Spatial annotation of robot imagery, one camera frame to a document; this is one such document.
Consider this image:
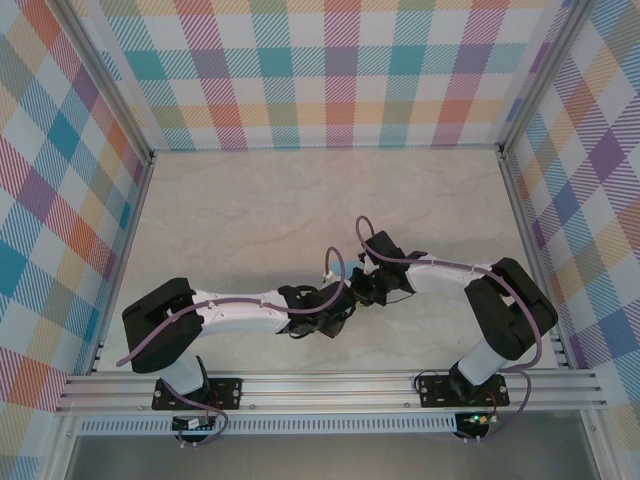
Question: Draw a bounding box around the grey metal sheet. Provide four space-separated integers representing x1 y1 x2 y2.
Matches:
67 433 599 480

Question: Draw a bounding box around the aluminium mounting rail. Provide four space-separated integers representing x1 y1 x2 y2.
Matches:
54 370 609 415

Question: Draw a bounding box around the perforated metal cable duct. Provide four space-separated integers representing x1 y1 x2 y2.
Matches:
78 418 459 435

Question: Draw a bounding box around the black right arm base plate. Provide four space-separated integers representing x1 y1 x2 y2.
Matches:
418 373 510 409

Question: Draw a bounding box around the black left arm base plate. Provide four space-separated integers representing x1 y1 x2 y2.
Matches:
152 378 244 411

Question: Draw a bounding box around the aluminium side rail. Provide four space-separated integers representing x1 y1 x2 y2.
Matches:
88 155 157 375
498 149 574 371

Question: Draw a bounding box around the aluminium frame post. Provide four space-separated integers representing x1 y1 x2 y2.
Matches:
47 414 84 480
497 0 590 160
579 409 617 480
62 0 156 166

